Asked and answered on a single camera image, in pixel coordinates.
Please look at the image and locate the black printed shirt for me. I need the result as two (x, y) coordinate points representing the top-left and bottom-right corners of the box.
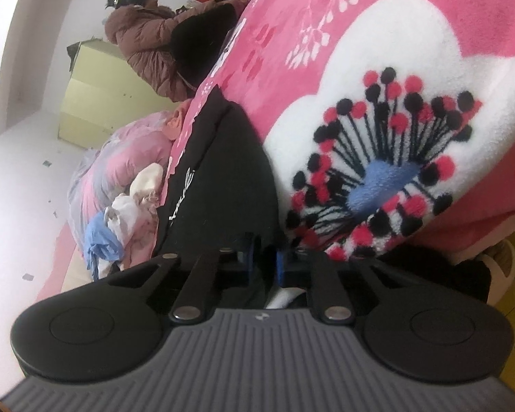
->
(151, 87), (285, 310)

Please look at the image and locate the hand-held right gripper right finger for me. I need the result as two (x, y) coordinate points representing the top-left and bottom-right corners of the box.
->
(276, 247), (417, 324)

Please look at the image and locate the pink grey floral quilt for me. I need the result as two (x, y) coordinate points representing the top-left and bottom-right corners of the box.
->
(66, 109), (192, 245)

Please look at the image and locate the light blue shirt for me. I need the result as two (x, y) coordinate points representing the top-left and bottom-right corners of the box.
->
(84, 211), (125, 283)

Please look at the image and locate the pink white headboard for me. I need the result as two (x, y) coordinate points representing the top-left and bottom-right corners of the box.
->
(38, 219), (99, 301)

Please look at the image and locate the cream fleece garment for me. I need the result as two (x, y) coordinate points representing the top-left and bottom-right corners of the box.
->
(130, 163), (164, 198)

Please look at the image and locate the pale yellow wardrobe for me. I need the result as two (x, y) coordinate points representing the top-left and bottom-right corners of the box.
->
(57, 38), (192, 152)

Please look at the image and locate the white garment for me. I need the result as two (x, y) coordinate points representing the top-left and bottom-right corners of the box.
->
(104, 193), (155, 245)

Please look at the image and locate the peach cloth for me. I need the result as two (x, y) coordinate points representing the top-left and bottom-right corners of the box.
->
(162, 106), (192, 141)

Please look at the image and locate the pink floral blanket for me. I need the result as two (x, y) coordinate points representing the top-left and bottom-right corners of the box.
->
(154, 0), (515, 310)

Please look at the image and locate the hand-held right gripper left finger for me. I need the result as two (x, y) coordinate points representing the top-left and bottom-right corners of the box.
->
(107, 232), (258, 322)

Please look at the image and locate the beige garment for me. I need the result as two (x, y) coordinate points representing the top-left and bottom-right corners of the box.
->
(112, 206), (160, 269)

